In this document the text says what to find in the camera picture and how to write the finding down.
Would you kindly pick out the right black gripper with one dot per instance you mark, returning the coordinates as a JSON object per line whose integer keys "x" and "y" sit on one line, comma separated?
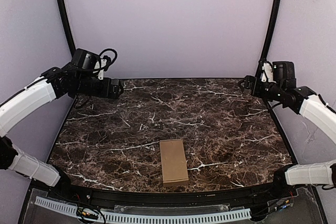
{"x": 249, "y": 84}

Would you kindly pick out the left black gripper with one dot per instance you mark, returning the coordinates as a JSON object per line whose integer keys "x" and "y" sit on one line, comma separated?
{"x": 116, "y": 89}

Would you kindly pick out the brown cardboard paper box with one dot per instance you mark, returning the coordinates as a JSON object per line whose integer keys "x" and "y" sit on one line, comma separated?
{"x": 173, "y": 163}

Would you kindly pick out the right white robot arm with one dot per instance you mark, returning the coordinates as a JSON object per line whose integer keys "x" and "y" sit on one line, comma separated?
{"x": 276, "y": 81}

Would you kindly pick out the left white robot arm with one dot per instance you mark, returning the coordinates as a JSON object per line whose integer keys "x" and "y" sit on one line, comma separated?
{"x": 84, "y": 74}

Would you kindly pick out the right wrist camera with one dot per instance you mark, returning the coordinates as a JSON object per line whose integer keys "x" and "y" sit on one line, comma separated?
{"x": 266, "y": 72}

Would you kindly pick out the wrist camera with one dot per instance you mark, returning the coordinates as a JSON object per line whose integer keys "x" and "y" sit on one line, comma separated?
{"x": 104, "y": 62}
{"x": 266, "y": 72}

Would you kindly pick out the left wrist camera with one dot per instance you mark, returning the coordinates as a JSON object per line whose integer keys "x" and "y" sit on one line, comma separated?
{"x": 104, "y": 62}

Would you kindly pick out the right black frame post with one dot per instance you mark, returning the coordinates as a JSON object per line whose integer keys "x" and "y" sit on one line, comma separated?
{"x": 268, "y": 37}

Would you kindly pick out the black front rail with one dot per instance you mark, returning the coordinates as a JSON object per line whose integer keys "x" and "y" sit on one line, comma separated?
{"x": 258, "y": 198}

